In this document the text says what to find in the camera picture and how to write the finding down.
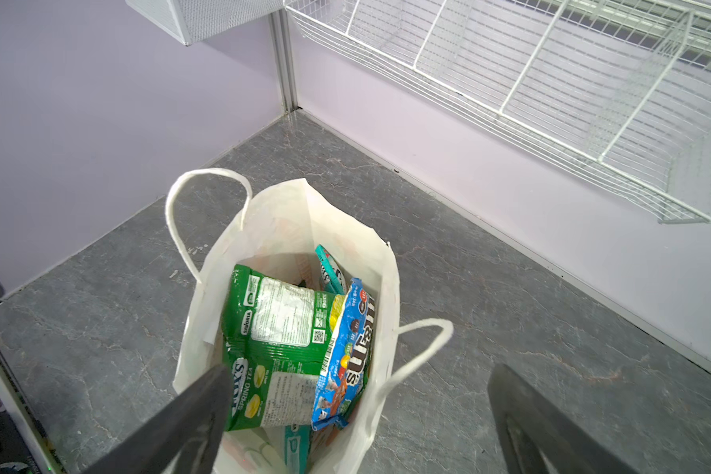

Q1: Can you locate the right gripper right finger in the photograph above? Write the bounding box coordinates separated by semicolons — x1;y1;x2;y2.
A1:
487;363;635;473

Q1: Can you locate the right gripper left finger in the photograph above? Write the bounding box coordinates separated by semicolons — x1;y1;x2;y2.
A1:
87;365;233;473

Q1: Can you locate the green Fox's spring tea bag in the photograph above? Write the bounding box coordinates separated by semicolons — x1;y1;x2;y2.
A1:
220;265;345;432

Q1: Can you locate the blue M&M's packet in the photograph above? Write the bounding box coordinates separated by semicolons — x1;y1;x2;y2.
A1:
311;278;376;432

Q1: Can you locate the teal Fox's candy bag front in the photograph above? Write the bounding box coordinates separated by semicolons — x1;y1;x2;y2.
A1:
315;245;349;295

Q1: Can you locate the teal fox's candy bag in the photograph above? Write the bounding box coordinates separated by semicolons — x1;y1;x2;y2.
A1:
315;245;349;295
282;425;311;474

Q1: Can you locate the white floral paper bag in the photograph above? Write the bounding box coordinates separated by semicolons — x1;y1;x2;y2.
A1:
165;171;453;473

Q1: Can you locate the teal Fox's candy bag back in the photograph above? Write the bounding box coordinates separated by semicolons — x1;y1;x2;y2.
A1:
282;425;311;474

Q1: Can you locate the small white mesh basket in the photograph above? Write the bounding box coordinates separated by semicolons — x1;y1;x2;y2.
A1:
126;0;284;47

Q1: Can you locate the long white wire basket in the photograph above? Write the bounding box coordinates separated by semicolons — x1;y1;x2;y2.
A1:
284;0;711;224

